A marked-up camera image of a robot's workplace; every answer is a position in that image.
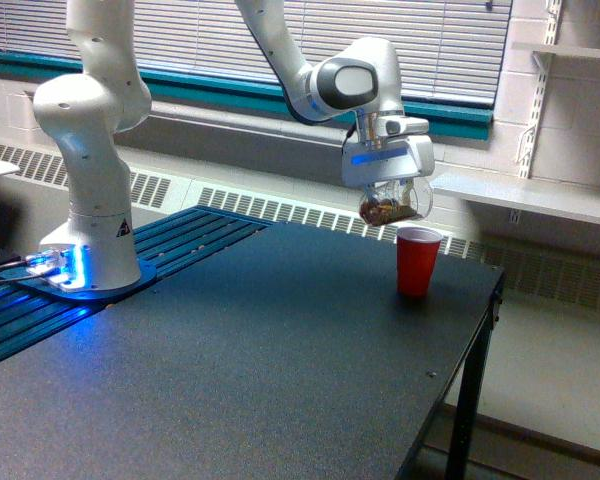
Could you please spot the white shelf wall rail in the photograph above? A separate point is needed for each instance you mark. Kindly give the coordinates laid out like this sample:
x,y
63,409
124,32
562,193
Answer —
x,y
542,60

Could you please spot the clear cup with brown pieces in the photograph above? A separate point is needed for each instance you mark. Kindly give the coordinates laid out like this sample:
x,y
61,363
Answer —
x,y
380,204

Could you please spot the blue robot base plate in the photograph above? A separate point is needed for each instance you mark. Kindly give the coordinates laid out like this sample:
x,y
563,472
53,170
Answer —
x,y
147,278

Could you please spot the blue slatted mounting rails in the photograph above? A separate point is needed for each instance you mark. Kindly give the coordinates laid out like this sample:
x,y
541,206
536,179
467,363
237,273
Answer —
x,y
170,244

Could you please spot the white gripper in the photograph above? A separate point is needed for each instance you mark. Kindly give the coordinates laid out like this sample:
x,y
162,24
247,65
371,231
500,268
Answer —
x,y
389,146

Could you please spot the baseboard radiator heater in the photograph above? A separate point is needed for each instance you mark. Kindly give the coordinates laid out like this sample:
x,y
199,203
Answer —
x,y
530,270

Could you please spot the red plastic cup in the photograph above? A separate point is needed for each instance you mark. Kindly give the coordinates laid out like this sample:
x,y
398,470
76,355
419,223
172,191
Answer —
x,y
417,249

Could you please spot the black table leg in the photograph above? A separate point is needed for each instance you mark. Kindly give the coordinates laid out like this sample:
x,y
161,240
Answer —
x,y
470,391

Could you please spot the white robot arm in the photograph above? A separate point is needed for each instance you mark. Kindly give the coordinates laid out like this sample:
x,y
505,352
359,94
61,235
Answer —
x,y
93,251

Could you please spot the white lower wall shelf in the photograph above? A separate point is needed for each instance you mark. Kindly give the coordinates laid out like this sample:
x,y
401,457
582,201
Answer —
x,y
529,195

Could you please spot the white wall shelf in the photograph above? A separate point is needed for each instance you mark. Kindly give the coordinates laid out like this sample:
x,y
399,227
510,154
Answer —
x,y
529,195
543,50

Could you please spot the white upper wall shelf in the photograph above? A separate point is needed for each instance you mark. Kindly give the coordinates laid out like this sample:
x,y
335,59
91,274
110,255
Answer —
x,y
543,50

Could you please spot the white window blinds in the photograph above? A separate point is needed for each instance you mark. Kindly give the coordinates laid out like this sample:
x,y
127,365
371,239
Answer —
x,y
449,51

